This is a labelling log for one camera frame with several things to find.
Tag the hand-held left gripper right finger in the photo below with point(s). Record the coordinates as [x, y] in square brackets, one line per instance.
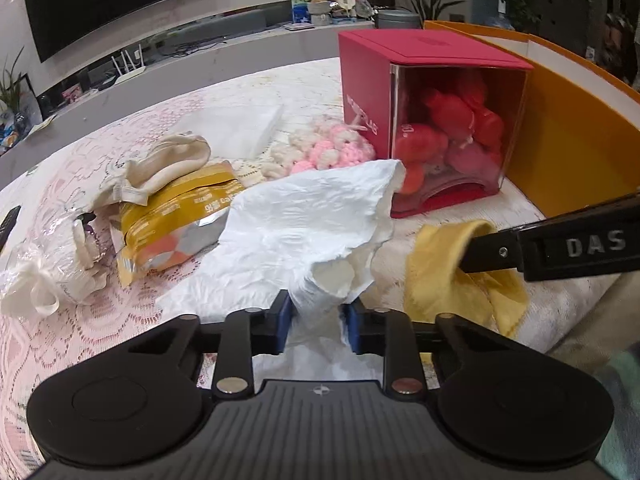
[351, 329]

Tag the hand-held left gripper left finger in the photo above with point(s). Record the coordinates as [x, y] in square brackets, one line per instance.
[281, 322]

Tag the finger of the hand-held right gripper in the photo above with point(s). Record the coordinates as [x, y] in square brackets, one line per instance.
[495, 252]

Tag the yellow cloth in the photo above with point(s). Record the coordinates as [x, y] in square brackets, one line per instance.
[435, 280]

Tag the white paper towel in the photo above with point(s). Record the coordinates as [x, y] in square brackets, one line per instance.
[300, 210]

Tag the large orange box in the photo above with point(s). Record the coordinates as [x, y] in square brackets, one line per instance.
[575, 150]

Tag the bunch of red plush toys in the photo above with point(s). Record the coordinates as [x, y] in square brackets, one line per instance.
[450, 115]

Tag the yellow snack packet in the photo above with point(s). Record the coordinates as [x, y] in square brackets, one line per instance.
[165, 215]

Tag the teal patterned cloth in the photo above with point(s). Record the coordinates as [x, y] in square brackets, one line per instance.
[622, 410]

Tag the pink white crochet flowers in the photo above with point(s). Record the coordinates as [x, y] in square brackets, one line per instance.
[330, 147]

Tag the beige cloth bag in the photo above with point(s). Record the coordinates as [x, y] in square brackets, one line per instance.
[170, 160]

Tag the white mesh bag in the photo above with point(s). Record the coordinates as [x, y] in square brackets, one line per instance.
[235, 127]

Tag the red box with clear window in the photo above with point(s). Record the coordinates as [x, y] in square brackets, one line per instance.
[365, 70]

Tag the clear plastic bag white ribbon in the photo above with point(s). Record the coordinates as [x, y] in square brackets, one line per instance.
[55, 255]

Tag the grey round bin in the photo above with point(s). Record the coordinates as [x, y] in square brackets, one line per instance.
[397, 20]

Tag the grey television cabinet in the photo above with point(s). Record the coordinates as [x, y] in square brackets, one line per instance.
[200, 67]

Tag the white router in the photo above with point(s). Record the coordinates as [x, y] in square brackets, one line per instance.
[131, 74]

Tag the black remote control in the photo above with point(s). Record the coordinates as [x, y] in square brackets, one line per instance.
[7, 225]

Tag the white fan ornament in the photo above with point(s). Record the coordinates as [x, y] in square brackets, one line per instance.
[345, 0]

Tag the grey soundbar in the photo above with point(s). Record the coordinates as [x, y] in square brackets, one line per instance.
[220, 27]

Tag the green plant in blue vase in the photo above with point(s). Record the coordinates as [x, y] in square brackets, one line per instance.
[12, 90]

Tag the black television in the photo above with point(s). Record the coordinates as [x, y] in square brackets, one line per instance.
[100, 0]

